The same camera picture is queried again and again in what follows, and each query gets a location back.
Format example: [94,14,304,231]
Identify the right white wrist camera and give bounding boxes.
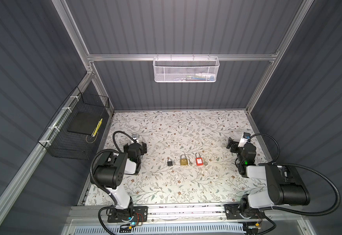
[238,132,251,147]

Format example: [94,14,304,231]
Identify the right black corrugated cable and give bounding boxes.
[248,133,341,217]

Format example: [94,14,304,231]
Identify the black flat box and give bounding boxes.
[67,112,101,136]

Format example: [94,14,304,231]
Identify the red safety padlock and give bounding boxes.
[195,152,208,166]

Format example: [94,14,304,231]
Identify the black wire basket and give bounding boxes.
[38,89,110,160]

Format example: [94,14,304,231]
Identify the small black padlock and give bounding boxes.
[167,158,173,166]

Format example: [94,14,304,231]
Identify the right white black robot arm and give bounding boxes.
[226,133,310,219]

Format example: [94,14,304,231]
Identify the left black corrugated cable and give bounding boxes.
[89,130,138,235]

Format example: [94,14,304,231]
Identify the white wire mesh basket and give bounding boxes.
[152,56,220,83]

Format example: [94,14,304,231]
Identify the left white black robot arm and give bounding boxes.
[89,143,148,223]

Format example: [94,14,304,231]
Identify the black corrugated cable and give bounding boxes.
[89,130,138,235]
[248,133,341,217]

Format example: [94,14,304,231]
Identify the brass padlock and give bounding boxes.
[180,154,192,166]

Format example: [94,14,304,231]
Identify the yellow marker pen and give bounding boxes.
[91,118,103,137]

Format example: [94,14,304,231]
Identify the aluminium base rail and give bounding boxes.
[69,201,304,224]

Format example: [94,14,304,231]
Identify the items in white basket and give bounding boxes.
[175,73,216,82]

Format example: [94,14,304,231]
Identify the white perforated cable duct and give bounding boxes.
[70,223,246,235]

